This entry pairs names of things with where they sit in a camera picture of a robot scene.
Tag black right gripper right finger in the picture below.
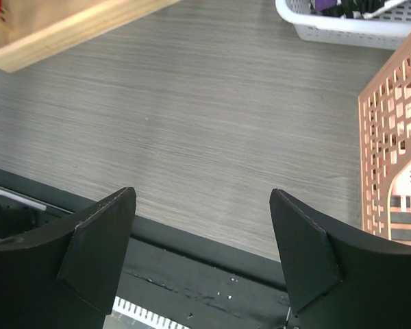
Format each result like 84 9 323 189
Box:
269 188 411 328

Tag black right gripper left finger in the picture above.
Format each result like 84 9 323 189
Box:
0 187 136 328

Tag purple camouflage trousers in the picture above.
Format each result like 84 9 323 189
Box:
309 0 406 19

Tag pink desk organizer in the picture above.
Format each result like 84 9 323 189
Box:
358 32 411 245

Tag white plastic basket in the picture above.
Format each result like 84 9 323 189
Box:
275 1 411 50

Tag wooden clothes rack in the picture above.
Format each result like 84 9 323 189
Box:
0 0 174 73

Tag white slotted cable duct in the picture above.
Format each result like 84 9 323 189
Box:
112 296 186 329

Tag aluminium rail frame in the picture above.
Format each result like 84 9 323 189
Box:
0 187 47 212

